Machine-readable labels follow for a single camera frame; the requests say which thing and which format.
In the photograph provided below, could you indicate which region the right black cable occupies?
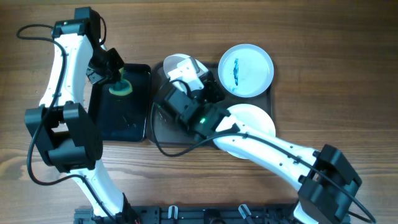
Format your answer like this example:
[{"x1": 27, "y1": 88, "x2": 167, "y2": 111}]
[{"x1": 150, "y1": 79, "x2": 377, "y2": 224}]

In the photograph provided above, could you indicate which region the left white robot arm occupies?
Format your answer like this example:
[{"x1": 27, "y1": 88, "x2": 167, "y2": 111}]
[{"x1": 24, "y1": 7, "x2": 140, "y2": 223}]

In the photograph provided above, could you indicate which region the large dark serving tray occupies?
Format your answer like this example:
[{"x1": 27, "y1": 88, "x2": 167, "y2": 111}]
[{"x1": 146, "y1": 62, "x2": 274, "y2": 147}]

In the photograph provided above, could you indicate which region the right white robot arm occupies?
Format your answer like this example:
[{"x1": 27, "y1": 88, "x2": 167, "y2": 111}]
[{"x1": 152, "y1": 77, "x2": 366, "y2": 223}]

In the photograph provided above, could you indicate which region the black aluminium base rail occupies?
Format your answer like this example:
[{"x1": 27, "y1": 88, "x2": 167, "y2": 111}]
[{"x1": 73, "y1": 203, "x2": 351, "y2": 224}]

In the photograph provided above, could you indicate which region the pale blue plate top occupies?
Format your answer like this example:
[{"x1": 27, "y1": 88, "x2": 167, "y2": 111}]
[{"x1": 218, "y1": 44, "x2": 274, "y2": 98}]

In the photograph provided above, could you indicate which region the left black cable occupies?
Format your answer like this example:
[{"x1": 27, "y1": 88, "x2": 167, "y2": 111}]
[{"x1": 16, "y1": 24, "x2": 116, "y2": 223}]

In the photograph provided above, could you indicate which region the black cable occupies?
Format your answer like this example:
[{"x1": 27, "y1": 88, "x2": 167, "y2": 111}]
[
  {"x1": 150, "y1": 79, "x2": 377, "y2": 224},
  {"x1": 16, "y1": 24, "x2": 116, "y2": 223}
]

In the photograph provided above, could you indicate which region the green yellow sponge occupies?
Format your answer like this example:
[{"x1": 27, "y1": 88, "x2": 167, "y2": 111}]
[{"x1": 109, "y1": 68, "x2": 132, "y2": 96}]

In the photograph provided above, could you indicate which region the black water basin tray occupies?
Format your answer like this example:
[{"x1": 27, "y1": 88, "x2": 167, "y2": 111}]
[{"x1": 88, "y1": 63, "x2": 151, "y2": 142}]

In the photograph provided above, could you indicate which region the white plate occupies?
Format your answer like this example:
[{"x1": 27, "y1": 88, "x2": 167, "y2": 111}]
[
  {"x1": 215, "y1": 103, "x2": 276, "y2": 160},
  {"x1": 163, "y1": 54, "x2": 205, "y2": 98}
]

